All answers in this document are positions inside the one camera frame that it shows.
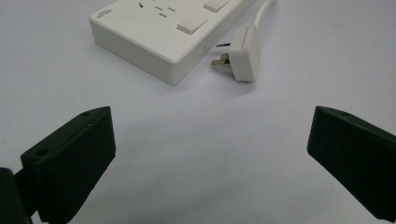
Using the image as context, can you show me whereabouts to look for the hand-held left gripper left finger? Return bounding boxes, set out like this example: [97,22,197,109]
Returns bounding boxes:
[13,105,117,224]

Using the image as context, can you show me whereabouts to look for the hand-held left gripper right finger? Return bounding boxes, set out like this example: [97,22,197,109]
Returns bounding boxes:
[306,105,396,223]

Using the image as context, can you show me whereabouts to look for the white plug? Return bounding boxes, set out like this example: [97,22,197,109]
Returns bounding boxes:
[210,24,262,83]

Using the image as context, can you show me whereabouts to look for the white power strip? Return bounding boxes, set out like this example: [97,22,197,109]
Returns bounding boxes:
[89,0,258,87]

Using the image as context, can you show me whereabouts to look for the white cable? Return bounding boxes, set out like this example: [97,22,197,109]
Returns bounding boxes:
[251,0,276,30]

